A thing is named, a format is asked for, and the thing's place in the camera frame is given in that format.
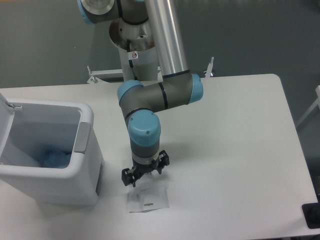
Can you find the clear plastic packaging bag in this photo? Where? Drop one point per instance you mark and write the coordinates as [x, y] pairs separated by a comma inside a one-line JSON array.
[[149, 193]]

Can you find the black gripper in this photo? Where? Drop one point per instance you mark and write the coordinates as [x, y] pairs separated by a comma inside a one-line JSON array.
[[130, 176]]

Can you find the white pedestal base frame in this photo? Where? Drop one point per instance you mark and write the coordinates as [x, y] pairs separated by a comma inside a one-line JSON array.
[[116, 75]]

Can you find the white trash can lid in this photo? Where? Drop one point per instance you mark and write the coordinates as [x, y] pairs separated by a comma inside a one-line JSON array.
[[7, 114]]

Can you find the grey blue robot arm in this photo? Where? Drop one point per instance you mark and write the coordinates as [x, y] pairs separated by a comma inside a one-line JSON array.
[[175, 86]]

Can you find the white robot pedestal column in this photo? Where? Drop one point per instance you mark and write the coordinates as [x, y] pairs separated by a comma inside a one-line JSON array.
[[137, 51]]

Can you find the white trash can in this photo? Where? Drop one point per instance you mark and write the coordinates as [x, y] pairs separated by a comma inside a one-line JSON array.
[[44, 124]]

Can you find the white frame at right edge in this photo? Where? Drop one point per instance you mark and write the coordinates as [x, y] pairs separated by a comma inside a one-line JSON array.
[[310, 113]]

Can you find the black device at table edge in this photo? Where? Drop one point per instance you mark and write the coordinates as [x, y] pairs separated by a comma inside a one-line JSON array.
[[311, 213]]

